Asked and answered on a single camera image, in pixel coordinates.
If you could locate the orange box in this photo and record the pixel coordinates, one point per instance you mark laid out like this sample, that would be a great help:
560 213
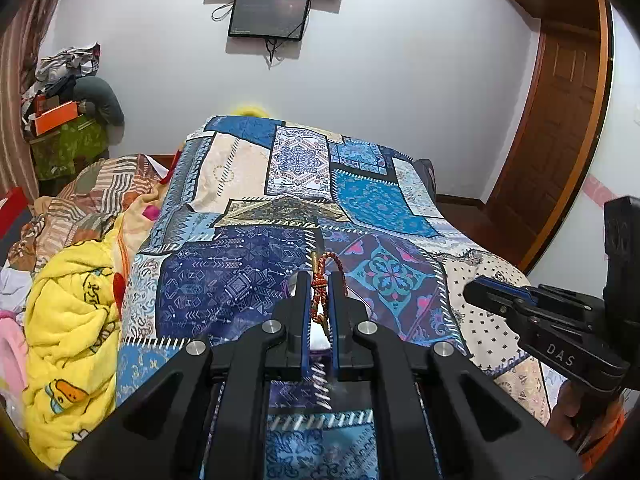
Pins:
56 117

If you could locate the striped brown beige quilt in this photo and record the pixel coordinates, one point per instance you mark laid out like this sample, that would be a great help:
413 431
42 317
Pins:
84 210

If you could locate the pile of clothes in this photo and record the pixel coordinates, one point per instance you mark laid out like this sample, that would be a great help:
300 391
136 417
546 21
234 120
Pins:
72 61

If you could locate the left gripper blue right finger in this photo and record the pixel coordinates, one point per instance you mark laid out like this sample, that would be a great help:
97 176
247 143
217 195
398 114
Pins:
336 294

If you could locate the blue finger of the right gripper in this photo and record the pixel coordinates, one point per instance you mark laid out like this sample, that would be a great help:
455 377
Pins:
483 290

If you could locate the heart-shaped purple jewelry box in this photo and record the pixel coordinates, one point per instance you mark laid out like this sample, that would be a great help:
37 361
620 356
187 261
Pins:
319 340

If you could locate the yellow cartoon blanket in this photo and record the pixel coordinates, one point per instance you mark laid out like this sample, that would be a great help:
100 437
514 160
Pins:
72 329

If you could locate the green patterned storage box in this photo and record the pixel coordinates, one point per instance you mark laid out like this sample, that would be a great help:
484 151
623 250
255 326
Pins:
62 152

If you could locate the small black wall monitor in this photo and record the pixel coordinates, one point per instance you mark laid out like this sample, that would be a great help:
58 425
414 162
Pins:
269 19

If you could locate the brown wooden door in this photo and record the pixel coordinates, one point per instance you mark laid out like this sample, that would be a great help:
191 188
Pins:
557 136

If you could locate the red and white box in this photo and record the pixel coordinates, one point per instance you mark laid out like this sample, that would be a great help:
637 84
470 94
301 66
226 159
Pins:
13 204

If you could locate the yellow round object behind bed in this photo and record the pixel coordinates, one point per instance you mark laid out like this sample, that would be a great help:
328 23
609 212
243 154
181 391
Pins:
247 110

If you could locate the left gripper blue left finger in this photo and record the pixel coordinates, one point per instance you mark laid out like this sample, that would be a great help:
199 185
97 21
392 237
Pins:
303 297

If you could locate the dark gray bag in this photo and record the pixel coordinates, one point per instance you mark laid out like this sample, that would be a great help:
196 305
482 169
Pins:
425 170

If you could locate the pink cloth item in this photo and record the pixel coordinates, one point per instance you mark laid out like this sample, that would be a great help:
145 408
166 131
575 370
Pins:
13 362

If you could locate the striped red gold curtain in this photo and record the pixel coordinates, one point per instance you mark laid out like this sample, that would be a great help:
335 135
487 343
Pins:
23 26

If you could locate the person's right hand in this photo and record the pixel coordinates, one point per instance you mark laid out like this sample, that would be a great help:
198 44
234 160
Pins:
567 408

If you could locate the dark gray pillow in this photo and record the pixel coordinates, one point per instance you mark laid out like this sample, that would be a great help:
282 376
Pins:
101 95

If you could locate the blue patchwork bedspread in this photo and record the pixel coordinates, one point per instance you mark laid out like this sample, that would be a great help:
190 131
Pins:
207 254

